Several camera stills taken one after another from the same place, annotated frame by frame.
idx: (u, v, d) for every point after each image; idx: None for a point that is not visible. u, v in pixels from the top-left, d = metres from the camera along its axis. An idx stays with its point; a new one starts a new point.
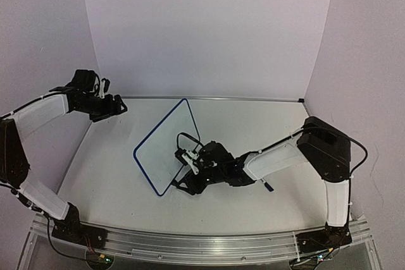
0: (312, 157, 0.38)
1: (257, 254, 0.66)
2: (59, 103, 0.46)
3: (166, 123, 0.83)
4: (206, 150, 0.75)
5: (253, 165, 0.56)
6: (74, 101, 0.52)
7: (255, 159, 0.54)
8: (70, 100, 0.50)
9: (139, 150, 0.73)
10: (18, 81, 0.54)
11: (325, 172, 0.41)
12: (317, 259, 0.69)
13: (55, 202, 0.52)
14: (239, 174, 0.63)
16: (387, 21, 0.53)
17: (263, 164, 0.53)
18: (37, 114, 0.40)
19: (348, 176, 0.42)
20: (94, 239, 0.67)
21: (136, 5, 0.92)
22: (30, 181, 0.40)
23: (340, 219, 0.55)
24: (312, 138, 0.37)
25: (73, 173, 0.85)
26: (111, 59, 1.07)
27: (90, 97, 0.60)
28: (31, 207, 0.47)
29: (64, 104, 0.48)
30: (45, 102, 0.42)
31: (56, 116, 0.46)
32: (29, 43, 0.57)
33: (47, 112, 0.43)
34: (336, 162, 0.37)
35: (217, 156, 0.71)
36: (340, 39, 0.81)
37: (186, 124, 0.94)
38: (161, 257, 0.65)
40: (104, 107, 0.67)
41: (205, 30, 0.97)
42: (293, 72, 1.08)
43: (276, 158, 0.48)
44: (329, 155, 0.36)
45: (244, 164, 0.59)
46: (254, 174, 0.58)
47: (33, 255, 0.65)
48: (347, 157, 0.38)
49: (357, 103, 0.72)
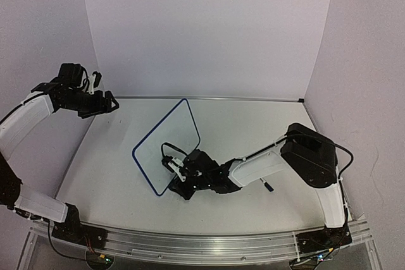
0: (296, 164, 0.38)
1: (257, 254, 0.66)
2: (42, 106, 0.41)
3: (164, 124, 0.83)
4: (191, 159, 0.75)
5: (237, 173, 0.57)
6: (59, 99, 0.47)
7: (240, 167, 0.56)
8: (54, 99, 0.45)
9: (137, 149, 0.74)
10: (18, 81, 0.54)
11: (309, 179, 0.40)
12: (317, 259, 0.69)
13: (53, 206, 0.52)
14: (225, 182, 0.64)
16: (386, 23, 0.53)
17: (247, 172, 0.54)
18: (19, 124, 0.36)
19: (335, 181, 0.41)
20: (94, 239, 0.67)
21: (136, 5, 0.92)
22: (25, 195, 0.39)
23: (337, 219, 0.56)
24: (295, 146, 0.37)
25: (73, 174, 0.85)
26: (111, 60, 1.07)
27: (78, 92, 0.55)
28: (30, 217, 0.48)
29: (47, 105, 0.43)
30: (26, 110, 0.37)
31: (40, 120, 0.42)
32: (29, 45, 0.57)
33: (31, 119, 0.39)
34: (321, 169, 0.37)
35: (202, 165, 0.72)
36: (340, 39, 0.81)
37: (186, 123, 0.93)
38: (161, 257, 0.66)
40: (91, 103, 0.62)
41: (205, 30, 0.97)
42: (293, 72, 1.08)
43: (261, 165, 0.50)
44: (313, 162, 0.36)
45: (230, 172, 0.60)
46: (238, 181, 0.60)
47: (33, 255, 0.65)
48: (332, 164, 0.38)
49: (356, 104, 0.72)
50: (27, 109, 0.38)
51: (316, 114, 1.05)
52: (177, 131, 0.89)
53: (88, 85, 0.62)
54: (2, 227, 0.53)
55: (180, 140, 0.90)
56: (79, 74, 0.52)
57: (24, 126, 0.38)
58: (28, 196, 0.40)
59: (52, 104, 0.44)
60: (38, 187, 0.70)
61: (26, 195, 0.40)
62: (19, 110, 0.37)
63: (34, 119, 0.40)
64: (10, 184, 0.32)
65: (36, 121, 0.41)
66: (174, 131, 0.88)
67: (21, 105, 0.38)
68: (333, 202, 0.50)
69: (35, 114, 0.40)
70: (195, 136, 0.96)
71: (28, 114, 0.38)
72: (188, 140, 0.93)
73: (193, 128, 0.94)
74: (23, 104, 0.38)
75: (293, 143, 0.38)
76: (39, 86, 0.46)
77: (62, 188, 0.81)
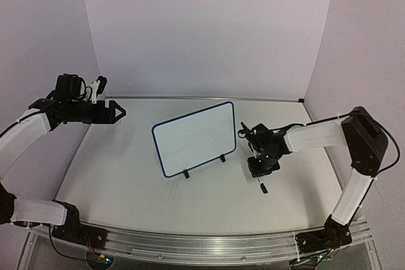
0: (349, 140, 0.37)
1: (257, 254, 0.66)
2: (39, 124, 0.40)
3: (199, 119, 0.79)
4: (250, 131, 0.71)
5: (298, 136, 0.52)
6: (56, 117, 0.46)
7: (300, 132, 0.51)
8: (51, 116, 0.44)
9: (161, 127, 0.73)
10: (18, 83, 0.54)
11: (357, 160, 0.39)
12: (317, 259, 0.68)
13: (52, 211, 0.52)
14: (277, 140, 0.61)
16: (386, 24, 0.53)
17: (305, 138, 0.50)
18: (12, 145, 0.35)
19: (376, 172, 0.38)
20: (94, 239, 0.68)
21: (135, 6, 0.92)
22: (21, 208, 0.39)
23: (344, 217, 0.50)
24: (357, 123, 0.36)
25: (73, 174, 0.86)
26: (111, 61, 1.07)
27: (76, 105, 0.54)
28: (28, 225, 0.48)
29: (45, 124, 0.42)
30: (21, 129, 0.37)
31: (35, 138, 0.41)
32: (27, 47, 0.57)
33: (26, 138, 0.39)
34: (371, 152, 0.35)
35: (261, 129, 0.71)
36: (340, 38, 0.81)
37: (226, 128, 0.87)
38: (161, 257, 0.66)
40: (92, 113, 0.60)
41: (205, 31, 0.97)
42: (293, 72, 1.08)
43: (321, 133, 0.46)
44: (367, 143, 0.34)
45: (286, 133, 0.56)
46: (293, 145, 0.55)
47: (33, 255, 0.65)
48: (381, 152, 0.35)
49: (356, 104, 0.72)
50: (21, 128, 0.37)
51: (316, 114, 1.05)
52: (212, 132, 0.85)
53: (92, 92, 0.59)
54: (2, 229, 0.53)
55: (210, 141, 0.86)
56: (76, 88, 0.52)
57: (18, 146, 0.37)
58: (24, 210, 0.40)
59: (49, 122, 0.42)
60: (39, 188, 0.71)
61: (21, 208, 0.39)
62: (14, 129, 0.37)
63: (29, 138, 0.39)
64: (4, 200, 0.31)
65: (31, 140, 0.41)
66: (205, 131, 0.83)
67: (17, 123, 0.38)
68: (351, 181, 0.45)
69: (30, 133, 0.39)
70: (231, 142, 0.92)
71: (23, 133, 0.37)
72: (222, 141, 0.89)
73: (227, 134, 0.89)
74: (18, 122, 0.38)
75: (356, 120, 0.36)
76: (37, 102, 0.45)
77: (62, 188, 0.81)
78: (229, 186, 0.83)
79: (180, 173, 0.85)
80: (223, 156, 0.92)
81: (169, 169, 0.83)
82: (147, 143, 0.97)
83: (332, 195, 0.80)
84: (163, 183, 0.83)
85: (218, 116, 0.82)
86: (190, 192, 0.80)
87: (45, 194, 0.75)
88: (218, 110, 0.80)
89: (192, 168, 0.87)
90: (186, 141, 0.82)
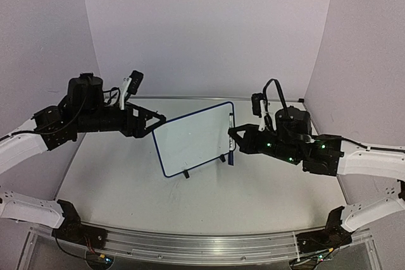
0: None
1: (257, 254, 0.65)
2: (31, 143, 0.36)
3: (199, 119, 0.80)
4: (286, 116, 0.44)
5: (352, 163, 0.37)
6: (58, 136, 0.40)
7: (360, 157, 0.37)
8: (50, 138, 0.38)
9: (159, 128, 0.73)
10: (18, 83, 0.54)
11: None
12: (317, 259, 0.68)
13: (43, 217, 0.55)
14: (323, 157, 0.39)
16: (387, 24, 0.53)
17: (366, 164, 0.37)
18: None
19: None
20: (94, 239, 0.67)
21: (135, 6, 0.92)
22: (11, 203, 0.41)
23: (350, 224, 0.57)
24: None
25: (74, 174, 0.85)
26: (111, 61, 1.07)
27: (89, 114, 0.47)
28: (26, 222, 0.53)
29: (40, 144, 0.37)
30: (8, 145, 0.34)
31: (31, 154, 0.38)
32: (27, 46, 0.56)
33: (15, 153, 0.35)
34: None
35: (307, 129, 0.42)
36: (340, 38, 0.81)
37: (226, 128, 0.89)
38: (161, 257, 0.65)
40: (116, 121, 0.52)
41: (205, 31, 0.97)
42: (293, 72, 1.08)
43: (386, 164, 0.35)
44: None
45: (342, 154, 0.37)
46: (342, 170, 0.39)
47: (33, 255, 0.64)
48: None
49: (357, 104, 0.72)
50: (8, 144, 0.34)
51: (316, 114, 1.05)
52: (212, 132, 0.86)
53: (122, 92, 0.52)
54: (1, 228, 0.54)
55: (211, 141, 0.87)
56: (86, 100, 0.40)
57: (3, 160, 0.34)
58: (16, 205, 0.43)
59: (43, 143, 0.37)
60: (39, 187, 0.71)
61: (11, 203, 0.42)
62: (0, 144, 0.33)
63: (20, 155, 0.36)
64: None
65: (24, 155, 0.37)
66: (205, 131, 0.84)
67: (9, 137, 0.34)
68: (384, 208, 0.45)
69: (19, 150, 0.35)
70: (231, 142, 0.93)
71: (9, 149, 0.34)
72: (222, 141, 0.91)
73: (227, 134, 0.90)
74: (9, 136, 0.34)
75: None
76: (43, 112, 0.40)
77: (63, 188, 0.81)
78: (229, 186, 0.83)
79: (180, 172, 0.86)
80: (223, 156, 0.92)
81: (169, 169, 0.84)
82: (147, 143, 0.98)
83: (333, 195, 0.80)
84: (164, 183, 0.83)
85: (218, 117, 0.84)
86: (191, 192, 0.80)
87: (45, 193, 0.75)
88: (218, 110, 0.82)
89: (192, 168, 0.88)
90: (186, 141, 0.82)
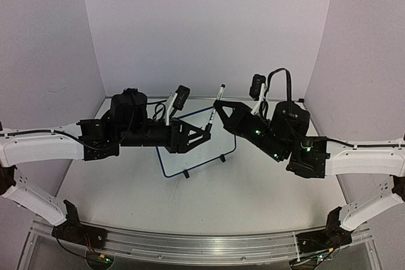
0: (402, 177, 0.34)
1: (257, 254, 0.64)
2: (68, 148, 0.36)
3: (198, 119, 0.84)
4: (290, 111, 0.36)
5: (340, 163, 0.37)
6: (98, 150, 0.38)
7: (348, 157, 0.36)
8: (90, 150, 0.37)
9: None
10: (18, 81, 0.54)
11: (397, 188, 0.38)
12: (317, 259, 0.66)
13: (49, 214, 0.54)
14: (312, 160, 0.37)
16: (387, 25, 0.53)
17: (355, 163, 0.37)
18: (29, 149, 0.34)
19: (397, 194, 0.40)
20: (94, 239, 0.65)
21: (136, 6, 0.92)
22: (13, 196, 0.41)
23: (348, 223, 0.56)
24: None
25: (74, 174, 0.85)
26: (111, 61, 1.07)
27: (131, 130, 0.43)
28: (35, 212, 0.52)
29: (76, 152, 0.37)
30: (47, 141, 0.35)
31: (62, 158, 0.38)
32: (28, 46, 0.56)
33: (49, 152, 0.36)
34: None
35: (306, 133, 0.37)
36: (340, 38, 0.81)
37: None
38: (161, 257, 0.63)
40: (161, 138, 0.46)
41: (205, 31, 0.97)
42: (293, 72, 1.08)
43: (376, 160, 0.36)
44: None
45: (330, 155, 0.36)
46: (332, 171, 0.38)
47: (33, 255, 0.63)
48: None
49: (357, 104, 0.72)
50: (47, 140, 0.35)
51: (316, 114, 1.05)
52: None
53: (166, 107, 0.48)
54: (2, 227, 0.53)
55: None
56: (131, 120, 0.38)
57: (35, 153, 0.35)
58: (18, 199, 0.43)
59: (81, 152, 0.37)
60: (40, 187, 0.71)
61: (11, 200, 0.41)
62: (42, 138, 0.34)
63: (52, 153, 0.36)
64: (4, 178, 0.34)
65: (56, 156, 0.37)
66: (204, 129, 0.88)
67: (51, 133, 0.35)
68: (379, 205, 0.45)
69: (55, 149, 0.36)
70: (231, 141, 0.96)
71: (45, 146, 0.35)
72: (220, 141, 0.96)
73: None
74: (52, 133, 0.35)
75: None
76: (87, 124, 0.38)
77: (63, 188, 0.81)
78: (230, 186, 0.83)
79: (180, 172, 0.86)
80: (223, 156, 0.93)
81: (169, 169, 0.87)
82: None
83: (333, 195, 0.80)
84: (164, 183, 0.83)
85: None
86: (191, 193, 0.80)
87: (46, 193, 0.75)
88: None
89: (192, 168, 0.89)
90: None
